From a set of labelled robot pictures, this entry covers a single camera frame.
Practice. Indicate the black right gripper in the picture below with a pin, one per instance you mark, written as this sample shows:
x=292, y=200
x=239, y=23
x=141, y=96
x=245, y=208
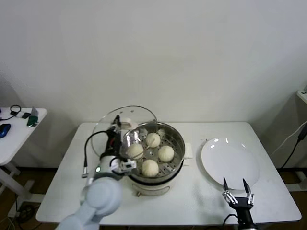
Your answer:
x=243, y=208

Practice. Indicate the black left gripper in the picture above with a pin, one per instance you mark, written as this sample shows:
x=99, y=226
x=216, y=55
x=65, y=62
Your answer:
x=114, y=143

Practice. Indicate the round glass pot lid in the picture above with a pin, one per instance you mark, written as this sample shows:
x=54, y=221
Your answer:
x=134, y=112

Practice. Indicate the white steamed baozi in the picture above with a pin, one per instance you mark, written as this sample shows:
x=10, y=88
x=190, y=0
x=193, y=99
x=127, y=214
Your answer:
x=149, y=168
x=135, y=150
x=166, y=153
x=153, y=139

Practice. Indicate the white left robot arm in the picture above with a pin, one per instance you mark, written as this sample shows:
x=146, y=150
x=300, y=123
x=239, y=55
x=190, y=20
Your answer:
x=103, y=196

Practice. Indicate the perforated steel steamer basket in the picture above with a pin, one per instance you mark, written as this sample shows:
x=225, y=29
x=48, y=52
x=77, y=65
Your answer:
x=177, y=143

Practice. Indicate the white round plate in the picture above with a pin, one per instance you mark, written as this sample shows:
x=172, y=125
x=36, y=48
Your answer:
x=227, y=163

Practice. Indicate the white table foot bar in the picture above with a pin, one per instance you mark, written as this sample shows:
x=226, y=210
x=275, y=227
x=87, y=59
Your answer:
x=301, y=174

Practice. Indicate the cream electric cooker base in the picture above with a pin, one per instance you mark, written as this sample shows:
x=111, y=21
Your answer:
x=151, y=188

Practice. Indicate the small grey upright object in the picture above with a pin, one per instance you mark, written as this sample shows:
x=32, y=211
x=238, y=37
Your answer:
x=34, y=111

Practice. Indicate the green flat object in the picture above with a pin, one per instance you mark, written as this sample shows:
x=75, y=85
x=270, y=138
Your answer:
x=32, y=120

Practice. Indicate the small black device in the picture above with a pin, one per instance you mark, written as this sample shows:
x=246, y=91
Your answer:
x=25, y=115

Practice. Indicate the small white device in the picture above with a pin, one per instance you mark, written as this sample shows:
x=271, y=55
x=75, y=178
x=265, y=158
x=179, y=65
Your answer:
x=19, y=114

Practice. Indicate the white side table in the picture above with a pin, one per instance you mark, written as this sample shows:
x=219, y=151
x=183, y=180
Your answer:
x=16, y=143

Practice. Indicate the blue computer mouse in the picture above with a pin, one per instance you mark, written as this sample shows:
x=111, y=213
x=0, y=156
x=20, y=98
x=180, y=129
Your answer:
x=4, y=130

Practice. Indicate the white desk corner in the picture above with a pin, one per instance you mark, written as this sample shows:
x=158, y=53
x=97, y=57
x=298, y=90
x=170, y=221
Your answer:
x=302, y=95

